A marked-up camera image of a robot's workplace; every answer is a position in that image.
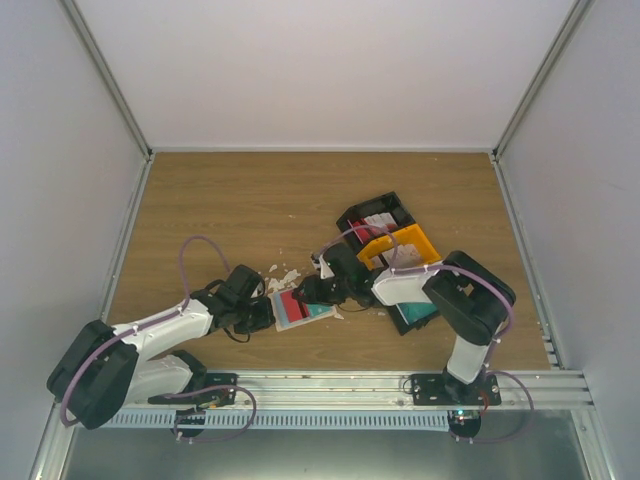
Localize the black bin with red cards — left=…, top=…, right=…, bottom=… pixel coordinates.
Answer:
left=336, top=191, right=415, bottom=253

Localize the right circuit board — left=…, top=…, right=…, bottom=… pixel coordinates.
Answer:
left=447, top=409, right=482, bottom=443

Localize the grey slotted cable duct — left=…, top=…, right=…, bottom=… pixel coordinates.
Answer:
left=106, top=409, right=449, bottom=432

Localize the circuit board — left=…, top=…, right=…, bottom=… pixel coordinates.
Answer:
left=447, top=409, right=482, bottom=443
left=171, top=407, right=206, bottom=443

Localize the red credit card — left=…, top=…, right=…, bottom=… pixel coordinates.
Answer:
left=280, top=290, right=308, bottom=324

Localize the teal card stack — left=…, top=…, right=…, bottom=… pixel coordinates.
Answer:
left=397, top=303, right=438, bottom=325

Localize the black bin with teal cards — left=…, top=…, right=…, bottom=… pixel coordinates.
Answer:
left=386, top=303, right=440, bottom=336

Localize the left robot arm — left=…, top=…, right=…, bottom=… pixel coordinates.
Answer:
left=46, top=265, right=274, bottom=429

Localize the purple cable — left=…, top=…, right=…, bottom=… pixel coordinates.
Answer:
left=59, top=235, right=259, bottom=444
left=314, top=224, right=536, bottom=445

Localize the aluminium front rail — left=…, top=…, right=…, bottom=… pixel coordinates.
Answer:
left=54, top=368, right=594, bottom=414

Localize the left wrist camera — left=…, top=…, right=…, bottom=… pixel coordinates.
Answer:
left=251, top=278, right=266, bottom=299

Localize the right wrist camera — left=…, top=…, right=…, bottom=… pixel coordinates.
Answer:
left=311, top=254, right=335, bottom=280

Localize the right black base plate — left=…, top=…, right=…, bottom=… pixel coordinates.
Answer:
left=409, top=372, right=502, bottom=406

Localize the left circuit board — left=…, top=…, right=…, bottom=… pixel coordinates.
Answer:
left=171, top=407, right=206, bottom=443

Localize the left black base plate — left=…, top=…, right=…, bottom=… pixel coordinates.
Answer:
left=147, top=372, right=238, bottom=408

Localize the red white card stack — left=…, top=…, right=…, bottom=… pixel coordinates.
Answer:
left=349, top=212, right=397, bottom=243

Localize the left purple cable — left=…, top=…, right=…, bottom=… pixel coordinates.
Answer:
left=59, top=235, right=259, bottom=444

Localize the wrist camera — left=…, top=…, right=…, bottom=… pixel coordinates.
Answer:
left=311, top=254, right=335, bottom=280
left=251, top=278, right=266, bottom=299

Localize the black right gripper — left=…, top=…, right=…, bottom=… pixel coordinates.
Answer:
left=292, top=275, right=353, bottom=307

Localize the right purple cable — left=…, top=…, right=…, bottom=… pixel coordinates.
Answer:
left=314, top=224, right=536, bottom=445

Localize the white striped card stack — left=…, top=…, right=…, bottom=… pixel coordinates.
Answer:
left=379, top=244, right=424, bottom=269

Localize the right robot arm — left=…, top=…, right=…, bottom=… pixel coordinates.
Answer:
left=292, top=243, right=516, bottom=405

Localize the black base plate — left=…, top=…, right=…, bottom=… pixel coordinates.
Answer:
left=409, top=372, right=502, bottom=406
left=147, top=372, right=238, bottom=408

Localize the yellow storage bin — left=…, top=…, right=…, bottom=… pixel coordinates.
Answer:
left=357, top=224, right=441, bottom=270

